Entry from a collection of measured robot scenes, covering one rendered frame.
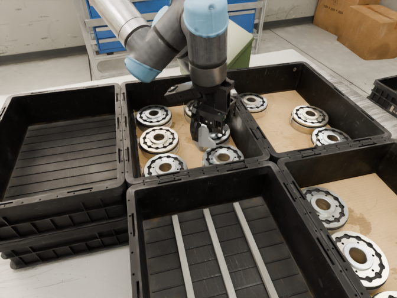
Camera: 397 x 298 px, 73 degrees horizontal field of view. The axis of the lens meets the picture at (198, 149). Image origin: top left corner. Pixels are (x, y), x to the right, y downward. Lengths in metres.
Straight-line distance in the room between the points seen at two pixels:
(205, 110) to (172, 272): 0.33
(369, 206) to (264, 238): 0.26
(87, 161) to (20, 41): 2.91
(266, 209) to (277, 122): 0.32
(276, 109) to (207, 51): 0.45
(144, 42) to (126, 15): 0.07
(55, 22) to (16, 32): 0.40
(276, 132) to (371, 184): 0.27
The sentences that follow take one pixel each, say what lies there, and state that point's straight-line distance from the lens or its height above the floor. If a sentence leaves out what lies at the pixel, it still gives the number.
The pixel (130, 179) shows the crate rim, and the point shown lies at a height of 0.93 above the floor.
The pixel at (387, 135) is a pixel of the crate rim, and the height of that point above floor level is 0.93.
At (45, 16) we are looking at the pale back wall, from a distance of 3.46.
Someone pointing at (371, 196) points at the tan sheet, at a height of 0.83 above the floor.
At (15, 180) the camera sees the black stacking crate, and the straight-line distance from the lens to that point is 0.78.
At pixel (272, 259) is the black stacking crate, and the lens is 0.56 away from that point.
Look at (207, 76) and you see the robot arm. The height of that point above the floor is 1.07.
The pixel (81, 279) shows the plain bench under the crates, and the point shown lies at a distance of 0.72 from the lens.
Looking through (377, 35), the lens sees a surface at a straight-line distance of 3.57.
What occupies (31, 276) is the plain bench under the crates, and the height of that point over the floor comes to 0.70.
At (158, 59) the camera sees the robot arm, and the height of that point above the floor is 1.07.
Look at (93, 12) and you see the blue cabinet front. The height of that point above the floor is 0.65.
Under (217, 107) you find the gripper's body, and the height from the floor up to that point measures 0.99.
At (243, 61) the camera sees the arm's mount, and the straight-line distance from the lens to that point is 1.04.
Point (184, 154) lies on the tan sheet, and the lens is 0.70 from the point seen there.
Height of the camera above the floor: 1.32
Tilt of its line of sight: 43 degrees down
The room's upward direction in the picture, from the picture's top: straight up
